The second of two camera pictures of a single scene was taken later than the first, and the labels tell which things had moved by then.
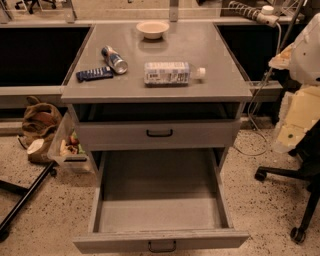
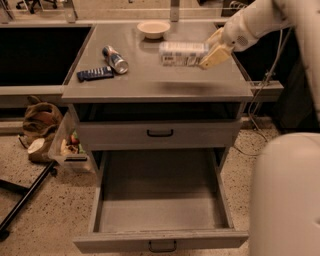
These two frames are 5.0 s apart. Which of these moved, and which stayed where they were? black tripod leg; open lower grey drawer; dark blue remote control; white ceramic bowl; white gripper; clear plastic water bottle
Moved: clear plastic water bottle; white gripper
Stayed: dark blue remote control; black tripod leg; white ceramic bowl; open lower grey drawer
